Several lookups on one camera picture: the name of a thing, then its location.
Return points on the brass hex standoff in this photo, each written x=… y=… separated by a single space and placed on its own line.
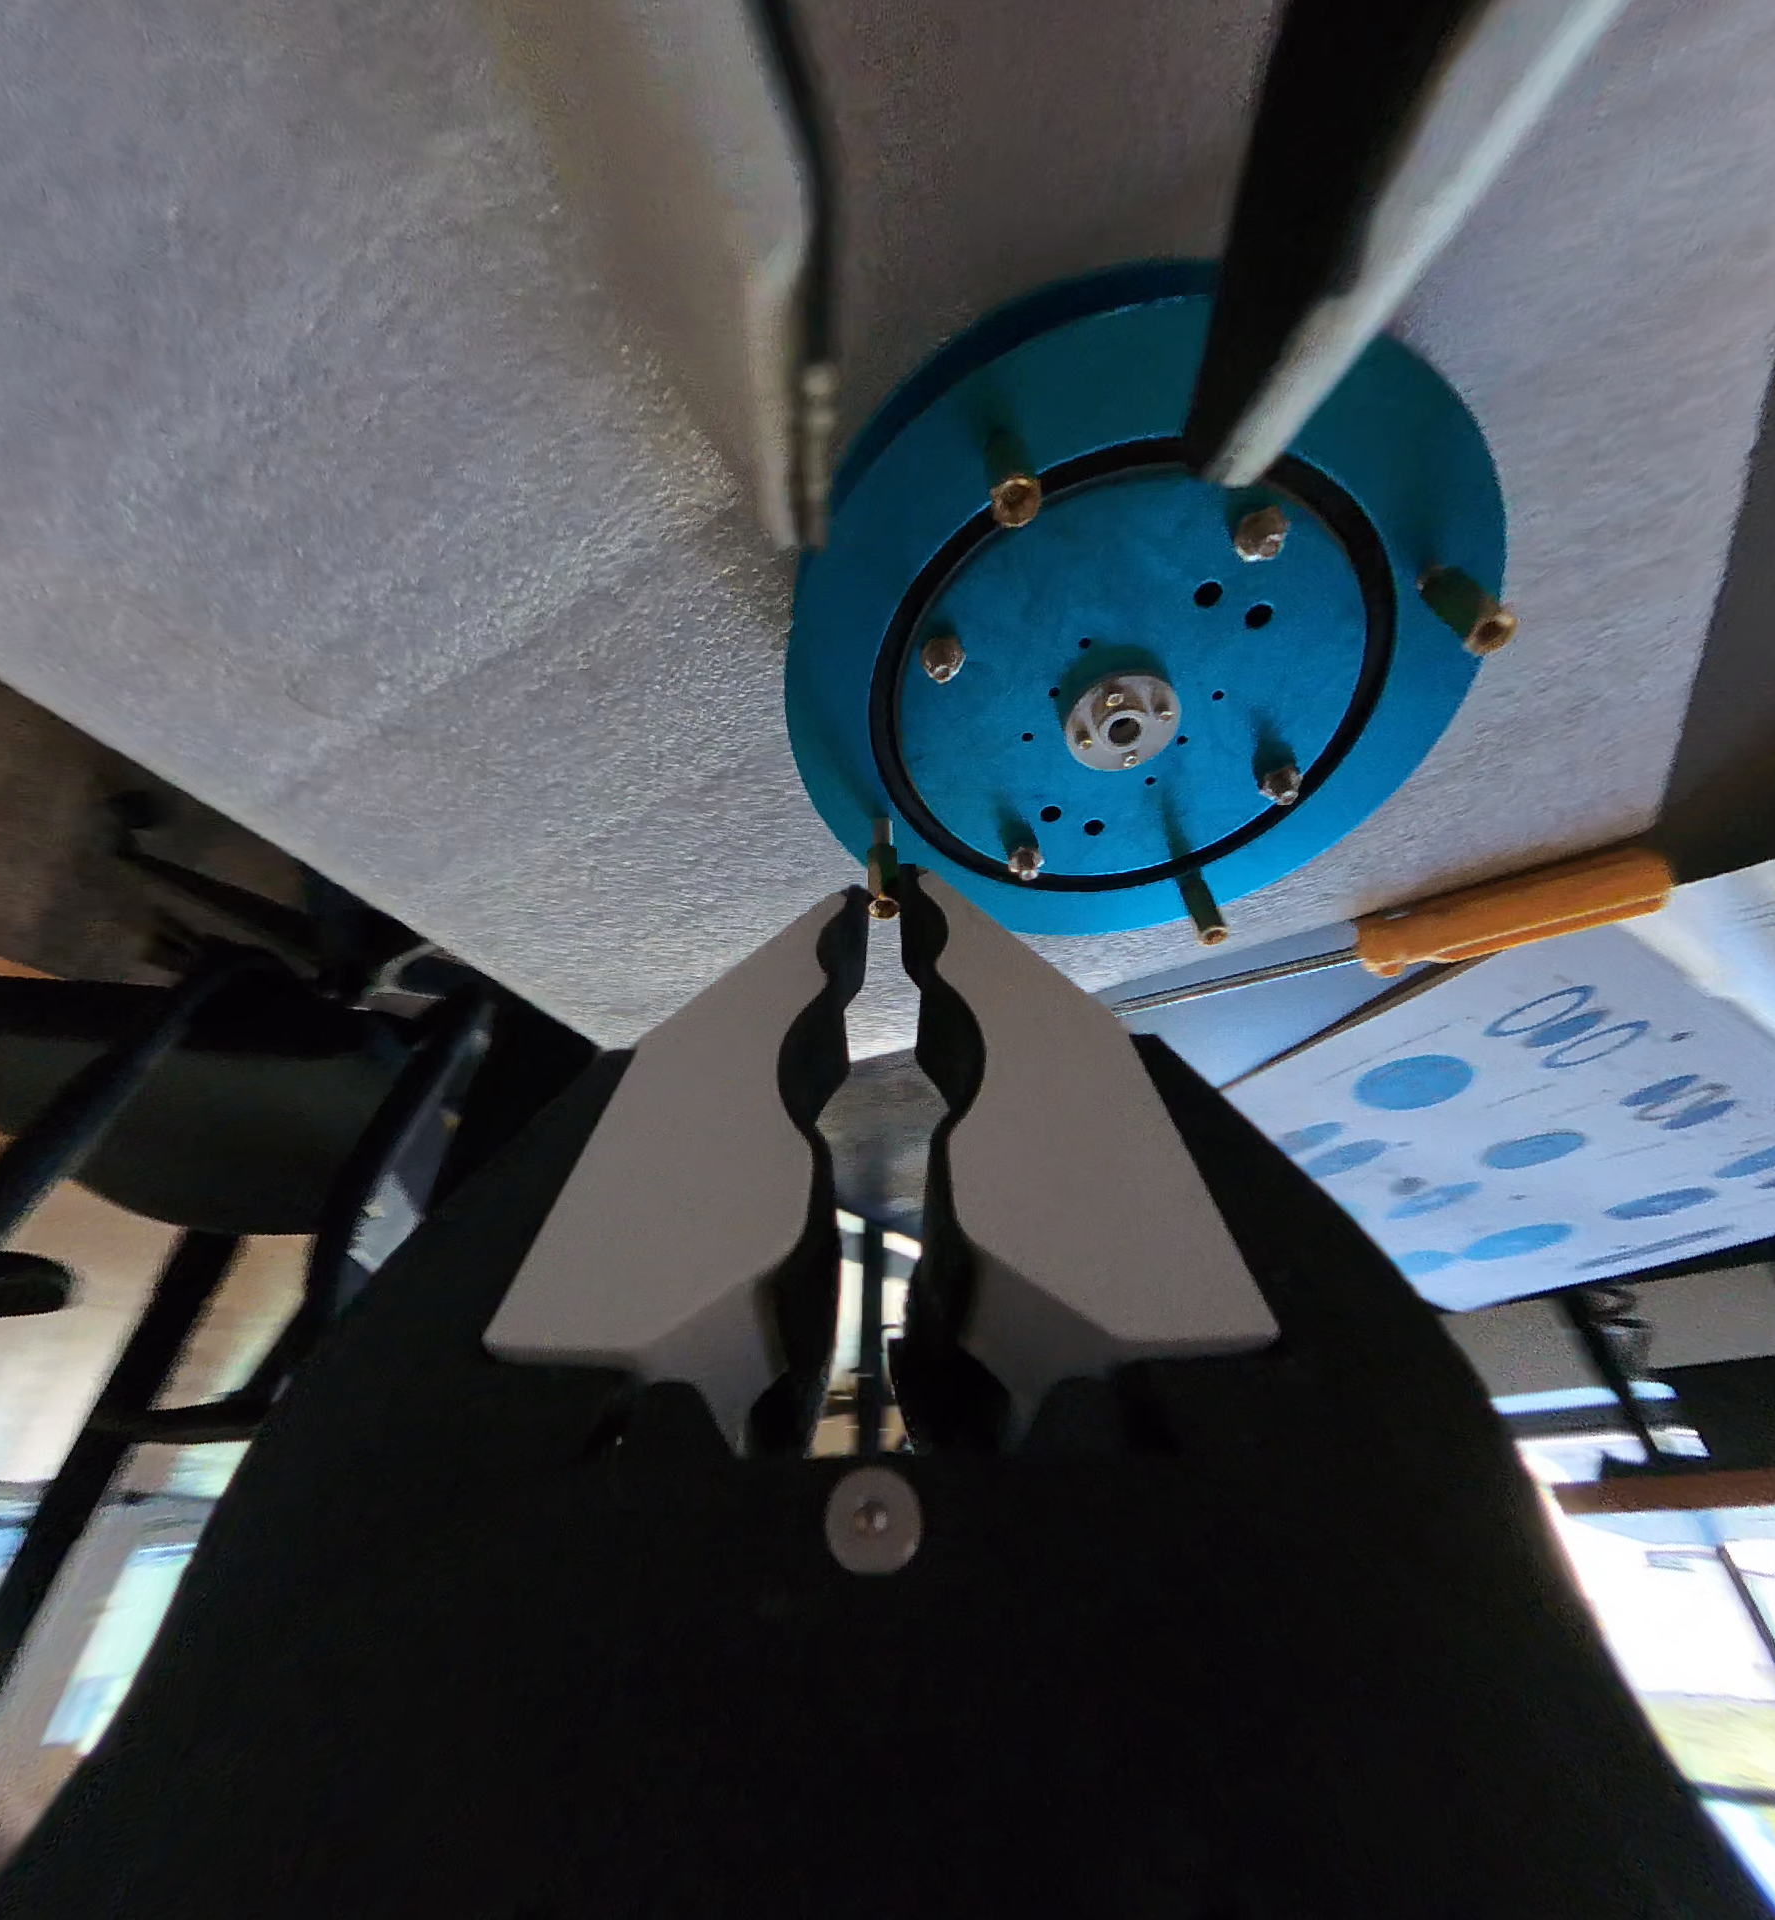
x=1206 y=912
x=1465 y=604
x=1014 y=493
x=882 y=884

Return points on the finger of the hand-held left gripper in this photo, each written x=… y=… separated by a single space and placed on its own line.
x=1431 y=194
x=776 y=420

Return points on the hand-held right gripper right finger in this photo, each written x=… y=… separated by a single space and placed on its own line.
x=1082 y=1201

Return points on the blue round turntable base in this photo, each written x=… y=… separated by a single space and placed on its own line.
x=1068 y=600

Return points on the black office chair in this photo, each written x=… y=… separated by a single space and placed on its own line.
x=152 y=1110

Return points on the open instruction manual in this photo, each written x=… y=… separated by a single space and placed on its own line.
x=1577 y=1141

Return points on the white foam sheet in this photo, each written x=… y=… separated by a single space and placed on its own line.
x=376 y=451

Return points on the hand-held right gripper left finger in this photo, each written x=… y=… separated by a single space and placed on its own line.
x=662 y=1201

